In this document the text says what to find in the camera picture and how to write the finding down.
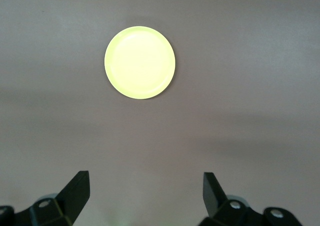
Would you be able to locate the yellow round plate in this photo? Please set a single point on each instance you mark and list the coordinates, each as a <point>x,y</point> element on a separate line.
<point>140,63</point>

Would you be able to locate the large table cover sheet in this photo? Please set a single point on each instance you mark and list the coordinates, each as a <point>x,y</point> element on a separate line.
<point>250,85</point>

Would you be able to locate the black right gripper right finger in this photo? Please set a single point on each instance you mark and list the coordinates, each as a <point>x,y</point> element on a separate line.
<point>220,206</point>

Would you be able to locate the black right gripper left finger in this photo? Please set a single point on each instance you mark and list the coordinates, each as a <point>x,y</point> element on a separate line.
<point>70,201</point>

